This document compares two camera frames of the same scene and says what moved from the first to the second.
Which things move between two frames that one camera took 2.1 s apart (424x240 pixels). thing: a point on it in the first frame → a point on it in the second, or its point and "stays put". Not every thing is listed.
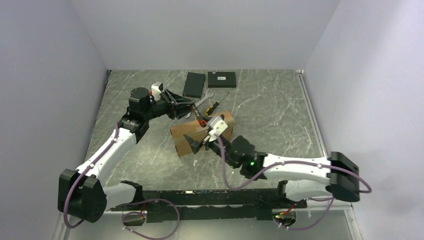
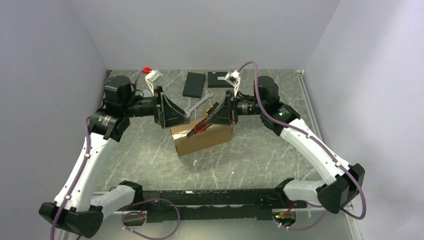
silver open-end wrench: x=207 y=95 stays put
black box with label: x=221 y=79 stays put
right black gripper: x=195 y=145 → x=226 y=114
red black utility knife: x=202 y=122 → x=201 y=126
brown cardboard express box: x=216 y=126 stays put
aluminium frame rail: x=300 y=74 stays put
